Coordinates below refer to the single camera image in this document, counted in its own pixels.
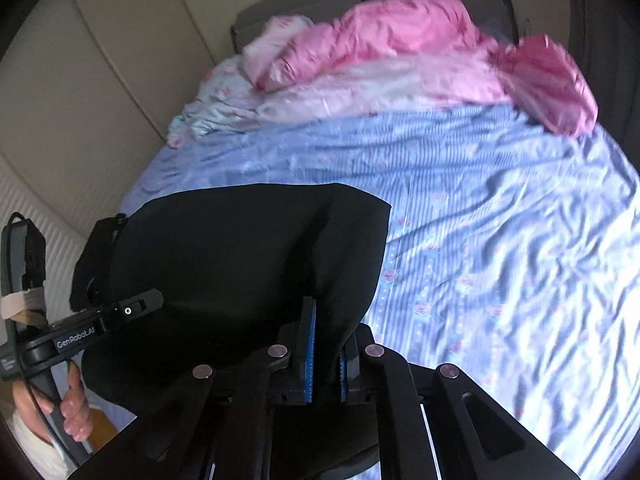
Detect bed with blue striped sheet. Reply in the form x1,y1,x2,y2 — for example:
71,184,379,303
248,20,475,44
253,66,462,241
120,105,640,480

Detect black pants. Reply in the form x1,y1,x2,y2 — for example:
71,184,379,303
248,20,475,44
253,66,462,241
69,182,392,473

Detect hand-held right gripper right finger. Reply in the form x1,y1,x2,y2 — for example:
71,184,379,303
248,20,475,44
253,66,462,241
339,322,581,480

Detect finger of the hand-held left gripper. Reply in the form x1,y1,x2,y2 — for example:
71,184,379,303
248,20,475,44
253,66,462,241
75,289,164,333

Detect light floral blanket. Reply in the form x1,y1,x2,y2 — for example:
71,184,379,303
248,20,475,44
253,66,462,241
167,14,313,148

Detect person's left forearm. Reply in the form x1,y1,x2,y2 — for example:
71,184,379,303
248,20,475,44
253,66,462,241
0,410,68,480

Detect pink duvet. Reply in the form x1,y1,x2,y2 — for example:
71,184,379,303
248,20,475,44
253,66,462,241
255,0,599,137

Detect person's left hand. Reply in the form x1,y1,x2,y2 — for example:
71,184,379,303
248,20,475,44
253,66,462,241
12,360,93,443

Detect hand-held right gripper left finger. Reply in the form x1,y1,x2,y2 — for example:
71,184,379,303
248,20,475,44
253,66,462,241
67,296,321,480

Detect white radiator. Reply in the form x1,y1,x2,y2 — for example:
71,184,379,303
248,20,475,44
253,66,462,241
0,160,96,271

